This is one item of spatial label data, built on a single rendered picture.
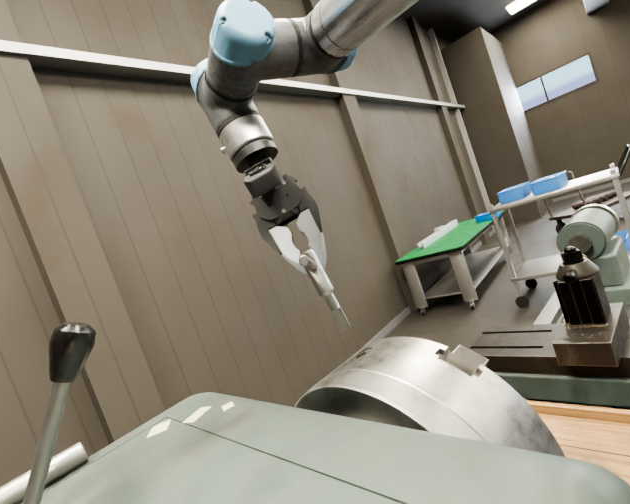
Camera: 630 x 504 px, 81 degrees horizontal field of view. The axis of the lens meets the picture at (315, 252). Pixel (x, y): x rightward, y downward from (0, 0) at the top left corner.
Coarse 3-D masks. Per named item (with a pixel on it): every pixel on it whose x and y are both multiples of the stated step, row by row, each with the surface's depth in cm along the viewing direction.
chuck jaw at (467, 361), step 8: (448, 352) 44; (456, 352) 46; (464, 352) 46; (472, 352) 46; (448, 360) 43; (456, 360) 43; (464, 360) 43; (472, 360) 45; (480, 360) 45; (488, 360) 46; (464, 368) 42; (472, 368) 42
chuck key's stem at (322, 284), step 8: (312, 256) 49; (320, 264) 50; (312, 272) 49; (320, 272) 49; (312, 280) 49; (320, 280) 49; (328, 280) 49; (320, 288) 49; (328, 288) 49; (320, 296) 49; (328, 296) 49; (328, 304) 49; (336, 304) 49; (336, 312) 48; (336, 320) 48; (344, 320) 48; (344, 328) 48
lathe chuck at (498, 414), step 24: (360, 360) 45; (384, 360) 43; (408, 360) 42; (432, 360) 42; (408, 384) 38; (432, 384) 38; (456, 384) 39; (480, 384) 39; (504, 384) 40; (456, 408) 36; (480, 408) 37; (504, 408) 37; (528, 408) 39; (480, 432) 34; (504, 432) 35; (528, 432) 37
